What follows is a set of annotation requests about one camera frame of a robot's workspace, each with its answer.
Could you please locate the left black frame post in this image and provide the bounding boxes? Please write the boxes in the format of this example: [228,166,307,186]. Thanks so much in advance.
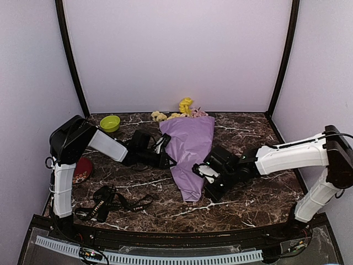
[55,0,90,118]

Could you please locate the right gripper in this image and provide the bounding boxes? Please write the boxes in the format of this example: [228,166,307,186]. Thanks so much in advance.
[204,168,239,203]

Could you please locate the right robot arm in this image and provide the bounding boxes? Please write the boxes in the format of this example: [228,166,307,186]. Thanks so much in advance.
[192,125,352,240]

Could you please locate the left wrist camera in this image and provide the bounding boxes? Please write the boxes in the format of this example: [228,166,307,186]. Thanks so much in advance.
[129,130,152,150]

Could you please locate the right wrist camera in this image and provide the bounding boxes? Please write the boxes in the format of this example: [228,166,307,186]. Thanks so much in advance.
[204,145,239,172]

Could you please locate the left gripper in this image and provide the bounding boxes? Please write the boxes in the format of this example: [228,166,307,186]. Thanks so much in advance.
[138,149,175,169]

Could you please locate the black frame post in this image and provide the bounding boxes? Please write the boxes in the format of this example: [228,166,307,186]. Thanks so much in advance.
[265,0,300,121]
[55,0,90,118]

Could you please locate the right black frame post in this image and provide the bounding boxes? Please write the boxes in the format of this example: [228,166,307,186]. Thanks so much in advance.
[265,0,300,121]

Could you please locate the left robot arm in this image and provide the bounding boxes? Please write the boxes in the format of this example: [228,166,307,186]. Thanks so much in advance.
[49,115,177,219]

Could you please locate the white slotted cable duct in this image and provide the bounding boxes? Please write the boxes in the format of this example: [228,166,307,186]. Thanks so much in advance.
[34,236,264,264]

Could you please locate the pink wrapping paper sheet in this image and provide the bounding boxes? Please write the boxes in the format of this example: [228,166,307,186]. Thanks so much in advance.
[159,116,215,202]

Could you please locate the black printed ribbon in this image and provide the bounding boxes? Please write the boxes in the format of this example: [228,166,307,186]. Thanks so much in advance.
[74,185,154,223]

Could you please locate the green plastic bowl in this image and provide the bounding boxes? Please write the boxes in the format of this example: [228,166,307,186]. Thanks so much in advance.
[99,115,121,133]

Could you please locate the yellow rose stem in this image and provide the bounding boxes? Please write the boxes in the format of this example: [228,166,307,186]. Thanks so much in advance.
[179,97,194,116]

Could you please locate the red floral dish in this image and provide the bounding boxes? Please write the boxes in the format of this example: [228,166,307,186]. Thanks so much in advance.
[72,157,93,184]

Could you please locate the black front rail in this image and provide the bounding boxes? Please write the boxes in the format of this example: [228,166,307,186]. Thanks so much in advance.
[30,214,329,251]

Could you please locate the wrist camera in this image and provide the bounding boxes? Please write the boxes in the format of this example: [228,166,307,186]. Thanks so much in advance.
[129,130,152,150]
[204,145,239,172]

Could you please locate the yellow daisy bunch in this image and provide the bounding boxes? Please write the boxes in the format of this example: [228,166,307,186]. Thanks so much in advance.
[151,111,181,123]

